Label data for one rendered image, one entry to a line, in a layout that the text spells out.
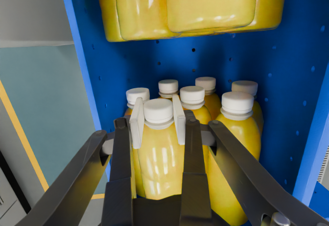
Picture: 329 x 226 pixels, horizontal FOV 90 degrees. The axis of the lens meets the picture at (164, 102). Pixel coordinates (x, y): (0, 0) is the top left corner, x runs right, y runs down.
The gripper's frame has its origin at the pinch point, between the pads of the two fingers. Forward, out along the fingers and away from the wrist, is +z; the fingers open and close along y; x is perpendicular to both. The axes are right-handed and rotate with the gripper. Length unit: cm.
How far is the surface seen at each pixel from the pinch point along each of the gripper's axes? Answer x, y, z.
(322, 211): -40, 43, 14
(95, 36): 9.3, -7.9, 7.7
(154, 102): 0.6, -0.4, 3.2
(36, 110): -38, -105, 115
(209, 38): 7.9, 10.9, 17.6
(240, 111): -0.8, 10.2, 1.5
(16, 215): -135, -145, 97
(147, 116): -0.5, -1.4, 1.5
